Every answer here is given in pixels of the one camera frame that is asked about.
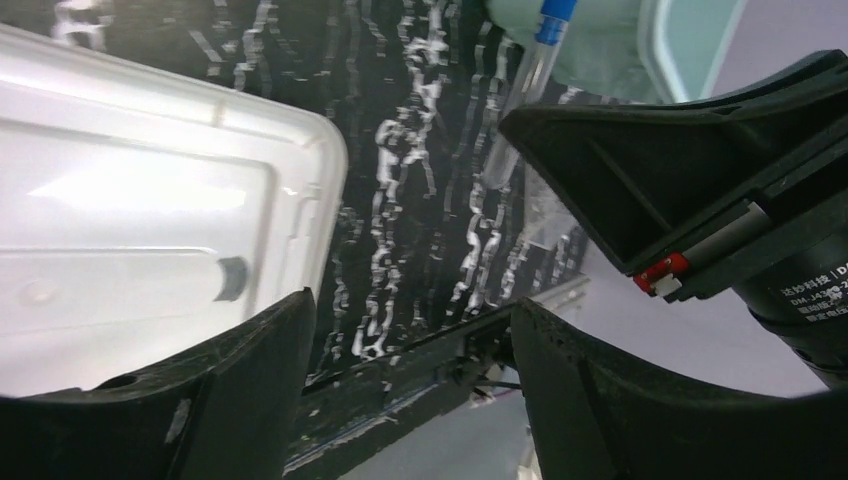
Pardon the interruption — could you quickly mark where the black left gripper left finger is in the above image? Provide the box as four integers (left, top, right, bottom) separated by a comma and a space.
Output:
1, 289, 316, 479

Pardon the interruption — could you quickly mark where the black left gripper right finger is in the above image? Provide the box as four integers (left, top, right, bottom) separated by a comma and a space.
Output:
511, 299, 847, 479

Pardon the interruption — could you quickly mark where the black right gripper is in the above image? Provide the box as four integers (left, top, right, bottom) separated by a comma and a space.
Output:
499, 50, 847, 388

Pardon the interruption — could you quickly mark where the blue-capped test tube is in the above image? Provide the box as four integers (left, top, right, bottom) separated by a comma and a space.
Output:
481, 0, 577, 189

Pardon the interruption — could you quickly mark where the clear test tube rack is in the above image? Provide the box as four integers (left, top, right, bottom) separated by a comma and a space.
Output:
524, 162, 581, 251

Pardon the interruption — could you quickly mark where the light teal plastic bin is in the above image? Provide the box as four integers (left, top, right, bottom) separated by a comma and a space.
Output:
486, 1, 746, 104

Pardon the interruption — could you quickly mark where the white plastic bin lid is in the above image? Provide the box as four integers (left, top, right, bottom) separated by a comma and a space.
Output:
1, 26, 348, 397

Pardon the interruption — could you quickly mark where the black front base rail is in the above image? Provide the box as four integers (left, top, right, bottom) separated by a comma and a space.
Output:
283, 307, 510, 479

